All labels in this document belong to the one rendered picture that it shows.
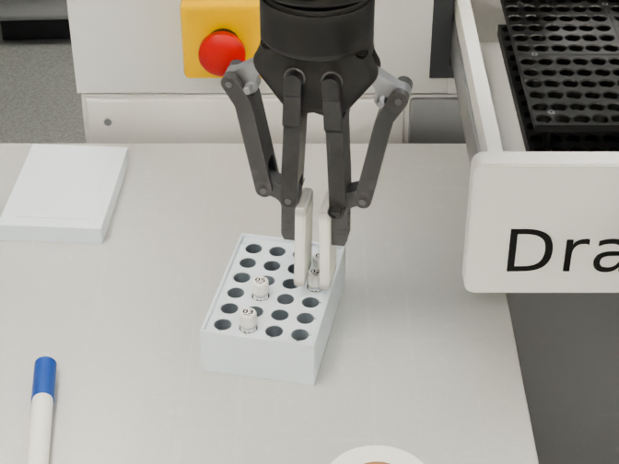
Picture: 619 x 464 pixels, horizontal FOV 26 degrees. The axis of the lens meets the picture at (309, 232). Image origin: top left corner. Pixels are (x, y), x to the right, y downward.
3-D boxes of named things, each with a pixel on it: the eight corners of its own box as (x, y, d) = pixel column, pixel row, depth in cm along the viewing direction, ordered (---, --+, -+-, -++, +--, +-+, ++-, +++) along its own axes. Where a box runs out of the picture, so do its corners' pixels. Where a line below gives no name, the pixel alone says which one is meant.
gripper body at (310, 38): (239, 2, 84) (242, 129, 89) (372, 15, 83) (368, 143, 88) (266, -46, 90) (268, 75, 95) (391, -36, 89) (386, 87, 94)
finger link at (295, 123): (305, 77, 88) (284, 74, 88) (293, 214, 95) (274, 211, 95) (316, 50, 91) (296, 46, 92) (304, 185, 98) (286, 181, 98)
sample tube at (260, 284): (267, 334, 101) (266, 286, 98) (251, 332, 101) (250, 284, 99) (271, 324, 102) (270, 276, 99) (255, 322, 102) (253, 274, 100)
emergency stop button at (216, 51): (245, 80, 114) (244, 38, 112) (198, 80, 114) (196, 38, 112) (247, 63, 117) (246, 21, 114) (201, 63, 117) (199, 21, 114)
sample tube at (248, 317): (255, 367, 98) (254, 319, 95) (239, 365, 98) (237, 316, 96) (259, 356, 99) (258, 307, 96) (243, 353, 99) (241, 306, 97)
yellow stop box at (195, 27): (265, 83, 117) (263, 8, 113) (182, 83, 117) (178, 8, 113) (267, 55, 121) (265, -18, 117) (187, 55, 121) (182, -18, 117)
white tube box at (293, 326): (314, 386, 97) (314, 346, 95) (202, 370, 98) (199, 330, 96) (344, 283, 107) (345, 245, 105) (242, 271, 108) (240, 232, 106)
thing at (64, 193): (102, 244, 111) (100, 227, 110) (-1, 240, 112) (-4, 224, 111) (129, 161, 121) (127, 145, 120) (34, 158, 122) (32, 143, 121)
